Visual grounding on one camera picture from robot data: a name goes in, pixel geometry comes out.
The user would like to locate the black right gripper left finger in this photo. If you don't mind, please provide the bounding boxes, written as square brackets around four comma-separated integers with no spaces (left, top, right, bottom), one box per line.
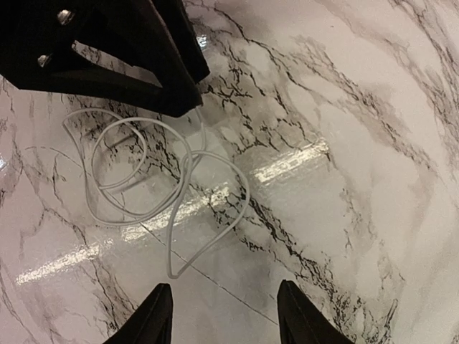
[104,283,173,344]

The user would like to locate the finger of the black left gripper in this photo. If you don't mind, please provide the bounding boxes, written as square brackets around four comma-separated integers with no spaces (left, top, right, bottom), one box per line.
[1,1,202,118]
[152,0,210,83]

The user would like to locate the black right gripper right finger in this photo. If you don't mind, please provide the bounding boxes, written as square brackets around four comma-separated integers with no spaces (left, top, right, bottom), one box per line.
[277,279,352,344]

